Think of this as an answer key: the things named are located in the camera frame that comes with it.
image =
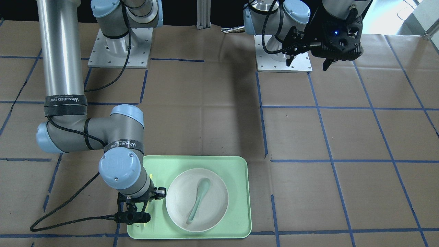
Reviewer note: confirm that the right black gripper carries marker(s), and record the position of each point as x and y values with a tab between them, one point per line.
158	193

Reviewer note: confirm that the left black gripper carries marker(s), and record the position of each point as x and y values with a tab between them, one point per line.
320	31

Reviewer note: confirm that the white round plate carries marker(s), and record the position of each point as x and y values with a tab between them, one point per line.
181	197

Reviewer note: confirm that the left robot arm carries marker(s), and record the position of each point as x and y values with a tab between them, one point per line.
272	19

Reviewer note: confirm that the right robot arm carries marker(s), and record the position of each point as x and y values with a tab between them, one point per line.
68	129

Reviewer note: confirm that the light green tray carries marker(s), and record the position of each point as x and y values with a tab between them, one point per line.
232	169

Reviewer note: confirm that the pale green plastic spoon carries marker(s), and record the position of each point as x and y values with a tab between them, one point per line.
202	189

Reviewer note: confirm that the brown paper table cover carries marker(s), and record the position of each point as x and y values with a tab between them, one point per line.
343	157

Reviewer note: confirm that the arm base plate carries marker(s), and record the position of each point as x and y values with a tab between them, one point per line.
278	62
112	53

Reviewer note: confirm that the aluminium frame post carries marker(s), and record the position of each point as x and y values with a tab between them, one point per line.
203	14

